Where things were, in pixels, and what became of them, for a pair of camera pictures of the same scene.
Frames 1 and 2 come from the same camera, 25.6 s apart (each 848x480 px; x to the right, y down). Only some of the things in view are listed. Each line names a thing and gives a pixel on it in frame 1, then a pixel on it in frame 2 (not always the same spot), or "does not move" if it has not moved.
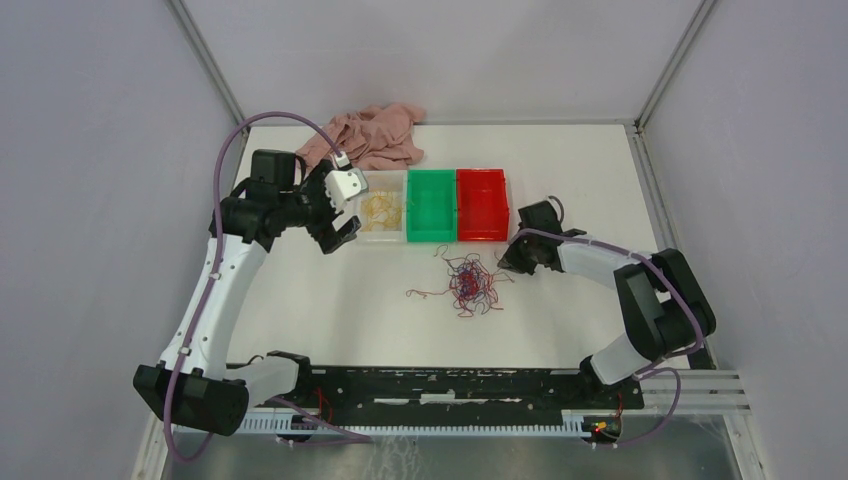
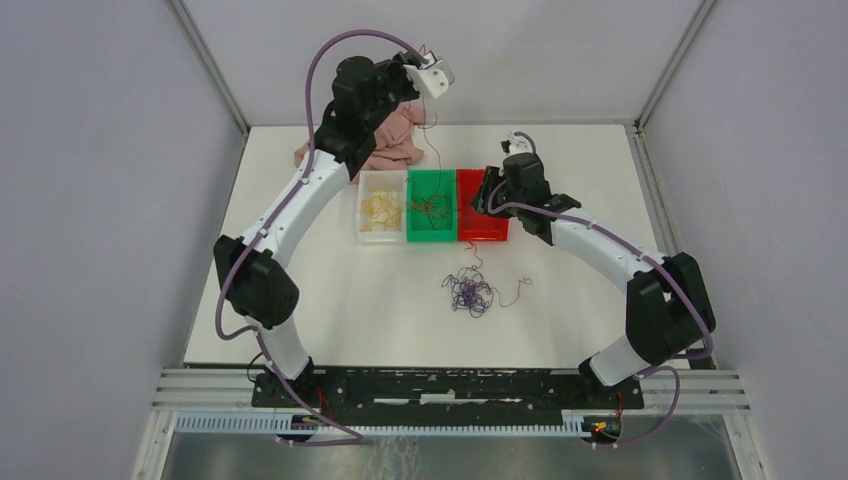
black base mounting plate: (372, 389) does not move
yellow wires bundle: (382, 210) does not move
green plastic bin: (431, 206) does not move
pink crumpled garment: (374, 137) does not move
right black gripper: (512, 260) -> (492, 178)
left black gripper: (329, 240) -> (397, 67)
